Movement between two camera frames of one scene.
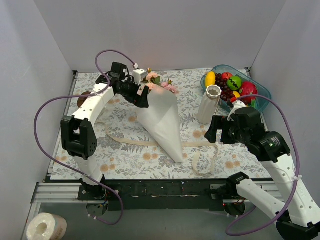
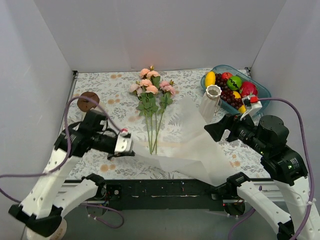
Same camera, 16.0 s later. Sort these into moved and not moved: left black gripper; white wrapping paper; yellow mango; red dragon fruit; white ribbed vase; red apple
Moved: left black gripper; white wrapping paper
Not moved: white ribbed vase; red apple; yellow mango; red dragon fruit
